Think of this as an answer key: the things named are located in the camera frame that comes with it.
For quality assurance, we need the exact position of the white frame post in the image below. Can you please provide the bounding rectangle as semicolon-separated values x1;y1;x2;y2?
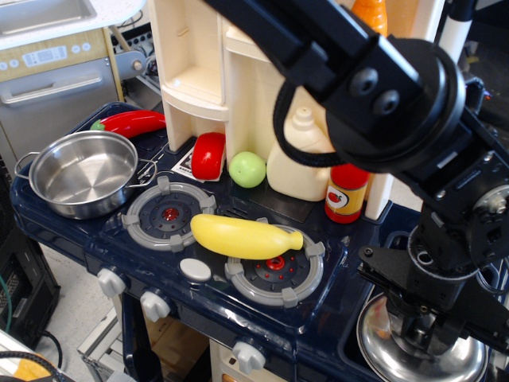
434;0;477;64

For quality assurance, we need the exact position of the stainless steel pot lid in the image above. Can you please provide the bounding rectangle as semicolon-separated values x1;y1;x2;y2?
356;294;488;381

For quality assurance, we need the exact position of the grey oval button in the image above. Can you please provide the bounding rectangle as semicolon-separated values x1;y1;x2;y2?
179;258;212;283

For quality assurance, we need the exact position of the stainless toy dishwasher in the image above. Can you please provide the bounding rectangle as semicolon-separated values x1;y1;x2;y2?
1;1;146;170

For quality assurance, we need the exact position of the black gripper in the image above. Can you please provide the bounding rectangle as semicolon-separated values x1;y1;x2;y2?
359;246;508;356

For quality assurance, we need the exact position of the navy toy kitchen counter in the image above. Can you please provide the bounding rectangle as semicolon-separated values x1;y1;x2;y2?
10;101;509;382

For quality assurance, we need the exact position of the grey middle stove knob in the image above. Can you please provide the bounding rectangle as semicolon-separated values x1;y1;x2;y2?
140;291;171;322

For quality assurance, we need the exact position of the grey right stove knob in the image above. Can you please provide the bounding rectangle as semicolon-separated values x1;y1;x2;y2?
232;341;266;374

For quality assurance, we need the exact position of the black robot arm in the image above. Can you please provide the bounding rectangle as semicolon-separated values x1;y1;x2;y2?
212;1;508;354

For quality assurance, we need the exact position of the orange toy bottle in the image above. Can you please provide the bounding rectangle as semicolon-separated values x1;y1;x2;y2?
352;0;388;37

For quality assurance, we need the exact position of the grey stove knob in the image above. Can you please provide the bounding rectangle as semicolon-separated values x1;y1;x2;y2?
140;291;171;322
97;268;126;298
232;341;266;374

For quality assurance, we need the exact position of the grey left stove knob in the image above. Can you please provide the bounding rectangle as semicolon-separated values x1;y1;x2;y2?
97;268;126;298

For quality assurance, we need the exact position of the cream toy detergent jug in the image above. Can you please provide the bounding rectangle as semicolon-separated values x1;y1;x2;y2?
266;107;332;201

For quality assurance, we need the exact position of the green toy apple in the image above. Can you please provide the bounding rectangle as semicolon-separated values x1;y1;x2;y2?
228;151;266;189

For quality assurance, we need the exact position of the red toy ketchup bottle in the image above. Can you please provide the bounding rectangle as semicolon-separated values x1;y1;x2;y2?
324;164;370;224

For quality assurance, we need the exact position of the red toy chili pepper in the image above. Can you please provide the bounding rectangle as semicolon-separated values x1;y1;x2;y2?
90;110;166;138

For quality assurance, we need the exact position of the yellow toy banana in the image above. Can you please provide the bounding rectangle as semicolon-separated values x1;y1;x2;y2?
190;214;304;260

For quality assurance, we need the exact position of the grey toy burner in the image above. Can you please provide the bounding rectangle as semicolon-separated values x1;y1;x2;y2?
122;176;216;252
225;234;325;308

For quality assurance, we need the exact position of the cream toy kitchen shelf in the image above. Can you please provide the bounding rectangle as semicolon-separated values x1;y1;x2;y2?
146;0;446;220

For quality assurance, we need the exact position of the grey left toy burner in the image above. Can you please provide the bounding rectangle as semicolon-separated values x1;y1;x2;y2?
122;176;216;252

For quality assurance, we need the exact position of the black computer case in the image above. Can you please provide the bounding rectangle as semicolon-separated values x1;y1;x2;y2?
1;164;60;348

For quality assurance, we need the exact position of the grey right toy burner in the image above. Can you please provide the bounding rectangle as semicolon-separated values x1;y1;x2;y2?
225;234;325;308

